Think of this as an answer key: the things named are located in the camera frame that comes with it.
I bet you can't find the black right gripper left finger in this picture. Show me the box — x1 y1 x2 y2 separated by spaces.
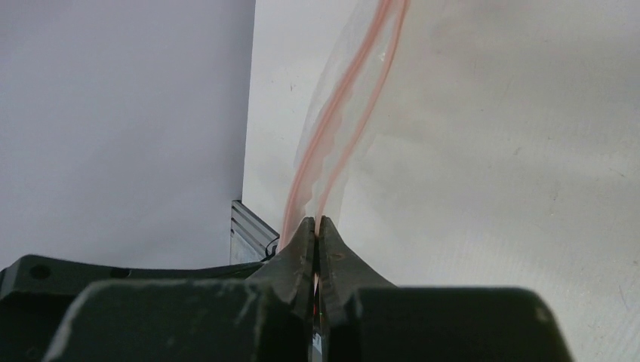
45 218 315 361

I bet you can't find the aluminium frame rail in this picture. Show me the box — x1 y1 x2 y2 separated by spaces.
229 200 279 265

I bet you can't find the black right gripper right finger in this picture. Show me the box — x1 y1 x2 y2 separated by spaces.
318 217 572 361

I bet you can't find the clear pink zip top bag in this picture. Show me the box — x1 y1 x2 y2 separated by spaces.
282 1 639 245

